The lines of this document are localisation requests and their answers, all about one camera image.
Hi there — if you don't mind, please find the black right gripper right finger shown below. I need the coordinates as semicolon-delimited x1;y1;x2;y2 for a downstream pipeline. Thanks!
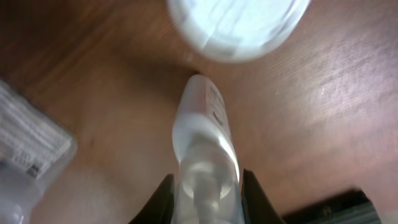
241;169;285;224

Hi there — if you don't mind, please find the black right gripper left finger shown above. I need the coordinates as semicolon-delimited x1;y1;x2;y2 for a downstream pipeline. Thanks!
129;174;175;224

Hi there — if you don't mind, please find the clear spray bottle white label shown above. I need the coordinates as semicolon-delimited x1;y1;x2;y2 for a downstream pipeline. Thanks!
172;75;244;223

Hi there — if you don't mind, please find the dark flat object at corner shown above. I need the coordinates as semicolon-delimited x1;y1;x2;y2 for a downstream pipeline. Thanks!
282;189;382;224

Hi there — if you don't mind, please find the clear packet with white label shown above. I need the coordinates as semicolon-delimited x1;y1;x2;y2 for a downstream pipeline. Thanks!
1;82;77;223

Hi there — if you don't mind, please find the round white lidded tub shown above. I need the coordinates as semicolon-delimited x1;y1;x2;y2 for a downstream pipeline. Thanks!
167;0;310;63

